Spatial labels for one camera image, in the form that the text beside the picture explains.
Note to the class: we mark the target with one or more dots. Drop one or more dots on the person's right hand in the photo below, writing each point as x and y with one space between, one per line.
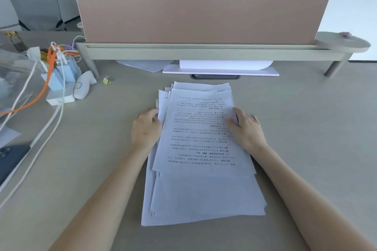
247 133

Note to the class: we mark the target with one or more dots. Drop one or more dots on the person's left hand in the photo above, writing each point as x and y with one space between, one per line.
144 131

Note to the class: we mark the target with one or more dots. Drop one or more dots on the person's left fingers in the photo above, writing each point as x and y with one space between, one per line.
153 113

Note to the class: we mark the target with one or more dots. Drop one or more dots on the person's right thumb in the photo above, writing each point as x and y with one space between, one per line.
230 123

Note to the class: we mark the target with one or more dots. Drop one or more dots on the printed text page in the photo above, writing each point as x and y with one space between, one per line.
200 142

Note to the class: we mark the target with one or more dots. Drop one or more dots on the stack of white paper sheets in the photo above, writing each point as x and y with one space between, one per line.
203 197

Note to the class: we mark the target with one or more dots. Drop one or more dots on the person's left forearm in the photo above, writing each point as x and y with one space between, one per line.
109 197

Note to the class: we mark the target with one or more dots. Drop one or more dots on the person's right forearm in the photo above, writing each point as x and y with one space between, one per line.
303 197

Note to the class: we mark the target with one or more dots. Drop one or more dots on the crumpled white paper sheet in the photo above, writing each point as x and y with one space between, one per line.
144 65

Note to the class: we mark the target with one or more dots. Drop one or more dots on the flat white board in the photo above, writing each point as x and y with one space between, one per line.
176 69

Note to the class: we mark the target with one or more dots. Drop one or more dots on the yellow binder clip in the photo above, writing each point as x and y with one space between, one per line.
107 81

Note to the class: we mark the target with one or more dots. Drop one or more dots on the beige desk shelf riser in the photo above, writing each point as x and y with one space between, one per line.
206 53

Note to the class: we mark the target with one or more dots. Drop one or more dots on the white handheld device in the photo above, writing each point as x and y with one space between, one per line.
82 84

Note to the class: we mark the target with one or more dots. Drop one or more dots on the light blue charger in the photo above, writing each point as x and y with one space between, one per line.
54 80
70 70

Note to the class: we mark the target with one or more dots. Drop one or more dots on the white power strip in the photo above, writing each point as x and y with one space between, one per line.
59 97

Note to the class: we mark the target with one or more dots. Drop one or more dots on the pink desk divider panel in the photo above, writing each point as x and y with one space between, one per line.
203 9

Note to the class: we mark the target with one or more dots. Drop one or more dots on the clear plastic bag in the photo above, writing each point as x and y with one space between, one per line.
14 77

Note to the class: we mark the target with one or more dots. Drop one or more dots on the dark smartphone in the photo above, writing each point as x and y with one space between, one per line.
10 161

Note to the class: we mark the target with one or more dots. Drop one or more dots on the brown gold packet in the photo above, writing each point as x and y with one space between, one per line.
16 41

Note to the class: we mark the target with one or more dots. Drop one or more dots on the grey office chair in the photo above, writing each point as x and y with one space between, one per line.
32 3

